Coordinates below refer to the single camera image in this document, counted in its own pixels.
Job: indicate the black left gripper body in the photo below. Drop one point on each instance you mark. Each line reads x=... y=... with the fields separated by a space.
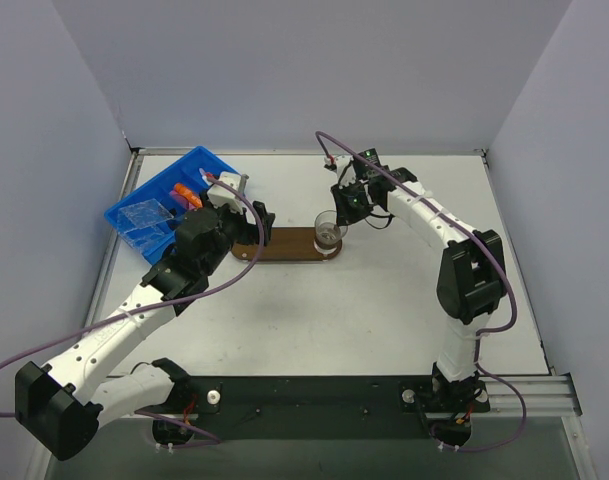
x=257 y=225

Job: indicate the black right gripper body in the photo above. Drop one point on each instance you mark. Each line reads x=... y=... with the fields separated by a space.
x=346 y=206

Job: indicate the clear glass cup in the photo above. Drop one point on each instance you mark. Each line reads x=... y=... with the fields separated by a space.
x=328 y=234

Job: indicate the clear textured acrylic holder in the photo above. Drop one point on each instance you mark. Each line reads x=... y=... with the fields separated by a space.
x=140 y=224

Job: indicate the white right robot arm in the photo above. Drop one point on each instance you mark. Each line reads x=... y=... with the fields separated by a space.
x=471 y=279

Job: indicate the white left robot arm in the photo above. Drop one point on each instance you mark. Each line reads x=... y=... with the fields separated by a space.
x=64 y=402

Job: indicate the brown wooden oval tray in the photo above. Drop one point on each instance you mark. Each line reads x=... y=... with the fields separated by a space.
x=297 y=244

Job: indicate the orange toothpaste tube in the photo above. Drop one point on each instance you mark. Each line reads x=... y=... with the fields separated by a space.
x=189 y=195

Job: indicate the pink toothpaste tube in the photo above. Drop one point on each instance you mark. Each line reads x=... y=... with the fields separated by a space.
x=181 y=201

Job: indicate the blue plastic divided bin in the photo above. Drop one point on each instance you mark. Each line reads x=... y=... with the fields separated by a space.
x=169 y=206

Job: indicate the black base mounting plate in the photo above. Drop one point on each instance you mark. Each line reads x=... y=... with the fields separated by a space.
x=318 y=407

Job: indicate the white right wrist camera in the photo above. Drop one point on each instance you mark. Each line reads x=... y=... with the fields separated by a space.
x=350 y=170

